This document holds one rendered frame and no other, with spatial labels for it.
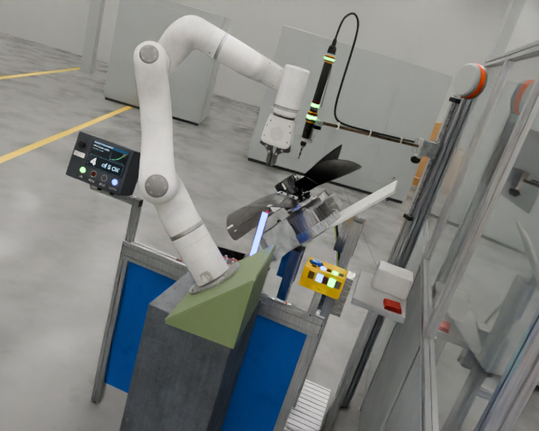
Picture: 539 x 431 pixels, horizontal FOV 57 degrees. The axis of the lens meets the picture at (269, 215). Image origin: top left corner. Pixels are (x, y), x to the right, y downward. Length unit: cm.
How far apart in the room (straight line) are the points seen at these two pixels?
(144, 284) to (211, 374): 70
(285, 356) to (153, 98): 115
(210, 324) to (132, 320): 87
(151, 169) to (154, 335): 54
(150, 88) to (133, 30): 793
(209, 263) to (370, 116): 636
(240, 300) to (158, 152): 52
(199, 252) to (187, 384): 43
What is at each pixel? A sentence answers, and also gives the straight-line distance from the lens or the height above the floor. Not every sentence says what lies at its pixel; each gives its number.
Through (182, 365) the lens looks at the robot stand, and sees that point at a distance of 172.
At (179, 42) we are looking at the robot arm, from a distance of 168.
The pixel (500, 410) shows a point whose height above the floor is 132.
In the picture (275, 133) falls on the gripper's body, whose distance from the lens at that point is 169.
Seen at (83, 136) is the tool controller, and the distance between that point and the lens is 219.
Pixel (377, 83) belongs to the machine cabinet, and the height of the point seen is 165.
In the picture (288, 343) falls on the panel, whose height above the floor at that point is 70.
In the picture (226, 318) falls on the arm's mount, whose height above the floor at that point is 102.
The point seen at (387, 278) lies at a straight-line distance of 243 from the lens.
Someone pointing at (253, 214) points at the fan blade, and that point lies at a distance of 236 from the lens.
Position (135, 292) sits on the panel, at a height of 64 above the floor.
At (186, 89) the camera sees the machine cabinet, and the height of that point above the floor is 59.
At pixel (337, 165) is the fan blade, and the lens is 218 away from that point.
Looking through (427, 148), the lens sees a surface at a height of 154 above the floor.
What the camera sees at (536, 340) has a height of 147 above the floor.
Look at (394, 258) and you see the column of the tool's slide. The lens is 269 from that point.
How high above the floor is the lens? 180
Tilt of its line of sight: 19 degrees down
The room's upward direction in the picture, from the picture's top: 17 degrees clockwise
